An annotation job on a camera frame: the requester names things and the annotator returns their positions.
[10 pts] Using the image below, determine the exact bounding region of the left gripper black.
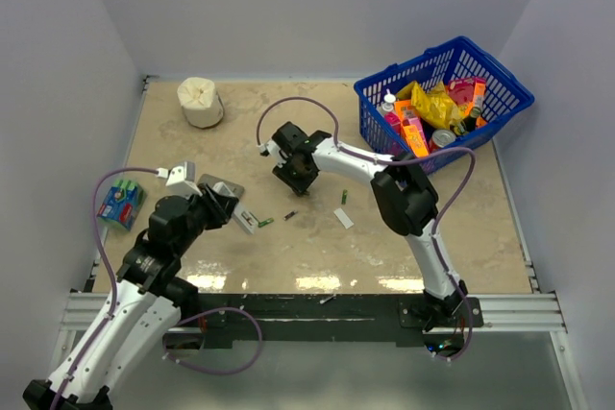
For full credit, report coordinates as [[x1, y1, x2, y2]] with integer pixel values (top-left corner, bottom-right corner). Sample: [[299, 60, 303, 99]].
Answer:
[[175, 181, 238, 254]]

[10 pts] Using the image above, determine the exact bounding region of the white remote control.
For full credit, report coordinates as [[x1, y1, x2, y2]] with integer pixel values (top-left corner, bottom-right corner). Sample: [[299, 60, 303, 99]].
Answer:
[[233, 198, 258, 235]]

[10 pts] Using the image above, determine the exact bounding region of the white battery cover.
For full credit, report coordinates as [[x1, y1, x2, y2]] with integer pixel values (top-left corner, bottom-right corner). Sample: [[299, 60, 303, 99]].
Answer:
[[333, 208, 354, 229]]

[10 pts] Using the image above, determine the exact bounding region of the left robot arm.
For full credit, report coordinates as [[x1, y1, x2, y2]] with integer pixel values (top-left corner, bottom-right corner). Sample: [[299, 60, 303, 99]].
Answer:
[[23, 181, 239, 409]]

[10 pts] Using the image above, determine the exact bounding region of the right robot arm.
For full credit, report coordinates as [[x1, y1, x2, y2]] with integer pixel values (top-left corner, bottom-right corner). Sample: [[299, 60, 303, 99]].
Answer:
[[258, 122, 467, 331]]

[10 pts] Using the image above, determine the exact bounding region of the grey remote control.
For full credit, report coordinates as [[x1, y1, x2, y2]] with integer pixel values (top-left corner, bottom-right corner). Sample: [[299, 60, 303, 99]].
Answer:
[[197, 174, 245, 199]]

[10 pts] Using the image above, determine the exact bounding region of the white tissue roll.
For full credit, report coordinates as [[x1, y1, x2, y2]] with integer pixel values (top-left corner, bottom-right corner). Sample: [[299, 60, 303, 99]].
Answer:
[[177, 77, 225, 129]]

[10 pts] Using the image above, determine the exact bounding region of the battery multipack blue green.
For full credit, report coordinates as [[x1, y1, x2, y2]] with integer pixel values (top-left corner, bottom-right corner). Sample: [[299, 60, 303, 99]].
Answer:
[[96, 178, 147, 231]]

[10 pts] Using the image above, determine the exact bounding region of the white bottle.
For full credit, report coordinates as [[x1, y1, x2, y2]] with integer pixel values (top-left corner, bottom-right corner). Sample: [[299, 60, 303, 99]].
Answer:
[[378, 89, 397, 117]]

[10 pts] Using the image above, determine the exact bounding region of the orange box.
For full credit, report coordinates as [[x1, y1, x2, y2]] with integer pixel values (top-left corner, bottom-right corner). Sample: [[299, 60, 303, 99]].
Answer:
[[394, 100, 430, 157]]

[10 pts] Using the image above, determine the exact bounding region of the red soda can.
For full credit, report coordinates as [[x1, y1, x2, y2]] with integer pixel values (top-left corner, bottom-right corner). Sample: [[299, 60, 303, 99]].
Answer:
[[428, 129, 456, 154]]

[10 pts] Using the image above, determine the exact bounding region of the yellow snack bag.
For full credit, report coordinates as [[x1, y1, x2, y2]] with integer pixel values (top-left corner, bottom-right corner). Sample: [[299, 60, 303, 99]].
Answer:
[[396, 81, 464, 130]]

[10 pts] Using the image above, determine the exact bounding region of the dark glass bottle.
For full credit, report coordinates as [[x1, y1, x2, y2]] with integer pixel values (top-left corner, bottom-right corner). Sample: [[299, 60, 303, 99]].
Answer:
[[450, 107, 481, 136]]

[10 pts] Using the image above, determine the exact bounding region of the blue plastic basket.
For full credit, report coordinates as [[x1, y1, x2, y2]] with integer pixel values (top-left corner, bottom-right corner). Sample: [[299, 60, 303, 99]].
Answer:
[[354, 36, 534, 155]]

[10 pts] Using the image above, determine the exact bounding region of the orange tall carton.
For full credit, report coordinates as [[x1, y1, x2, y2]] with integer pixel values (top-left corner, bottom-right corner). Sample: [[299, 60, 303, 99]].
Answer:
[[472, 77, 486, 111]]

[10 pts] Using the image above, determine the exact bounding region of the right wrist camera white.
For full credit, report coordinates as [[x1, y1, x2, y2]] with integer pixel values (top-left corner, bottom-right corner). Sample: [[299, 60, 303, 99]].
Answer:
[[258, 139, 285, 163]]

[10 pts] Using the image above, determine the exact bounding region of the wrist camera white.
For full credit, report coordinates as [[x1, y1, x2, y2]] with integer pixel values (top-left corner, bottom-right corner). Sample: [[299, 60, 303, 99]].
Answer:
[[166, 161, 201, 197], [258, 139, 285, 163]]

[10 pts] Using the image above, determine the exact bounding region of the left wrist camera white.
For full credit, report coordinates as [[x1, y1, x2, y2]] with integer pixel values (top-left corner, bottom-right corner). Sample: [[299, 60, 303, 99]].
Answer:
[[166, 161, 201, 197]]

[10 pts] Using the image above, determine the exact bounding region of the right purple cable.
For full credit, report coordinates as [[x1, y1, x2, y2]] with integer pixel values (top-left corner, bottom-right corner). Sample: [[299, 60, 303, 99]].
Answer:
[[256, 96, 478, 363]]

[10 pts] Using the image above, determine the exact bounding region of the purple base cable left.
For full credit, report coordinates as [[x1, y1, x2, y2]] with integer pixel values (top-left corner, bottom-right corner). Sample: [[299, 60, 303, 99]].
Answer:
[[161, 306, 264, 376]]

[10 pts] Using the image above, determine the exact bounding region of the black base frame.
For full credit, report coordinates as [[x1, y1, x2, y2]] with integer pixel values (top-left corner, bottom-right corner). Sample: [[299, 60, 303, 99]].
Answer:
[[172, 294, 484, 349]]

